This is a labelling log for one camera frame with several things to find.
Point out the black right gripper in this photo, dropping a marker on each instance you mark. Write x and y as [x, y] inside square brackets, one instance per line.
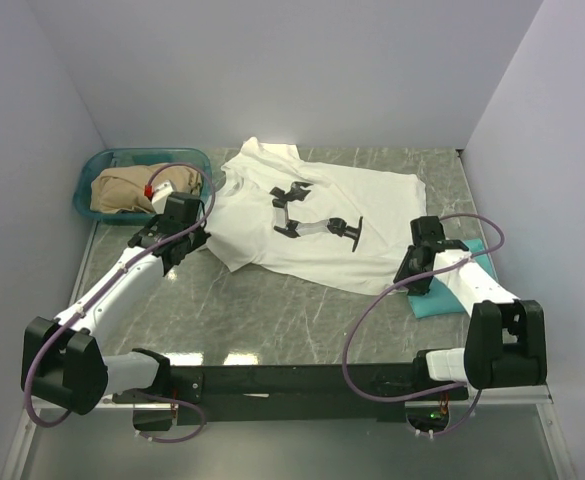
[403, 269]

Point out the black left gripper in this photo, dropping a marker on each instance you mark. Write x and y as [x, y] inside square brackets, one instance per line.
[201, 236]

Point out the white printed t-shirt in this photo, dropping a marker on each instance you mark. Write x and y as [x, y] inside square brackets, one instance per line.
[338, 226]

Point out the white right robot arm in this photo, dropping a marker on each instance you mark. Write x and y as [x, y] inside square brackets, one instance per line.
[505, 344]

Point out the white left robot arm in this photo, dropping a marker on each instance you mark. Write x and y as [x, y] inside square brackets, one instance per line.
[62, 361]

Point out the beige t-shirt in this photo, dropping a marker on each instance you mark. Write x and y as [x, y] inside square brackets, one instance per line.
[122, 189]

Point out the folded teal t-shirt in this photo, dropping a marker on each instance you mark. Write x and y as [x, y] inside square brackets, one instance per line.
[440, 300]

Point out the teal plastic basket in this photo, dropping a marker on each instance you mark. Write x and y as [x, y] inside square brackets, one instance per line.
[123, 157]

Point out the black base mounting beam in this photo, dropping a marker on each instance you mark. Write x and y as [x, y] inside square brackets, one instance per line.
[255, 393]

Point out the aluminium rail frame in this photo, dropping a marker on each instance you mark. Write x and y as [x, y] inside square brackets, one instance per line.
[380, 378]

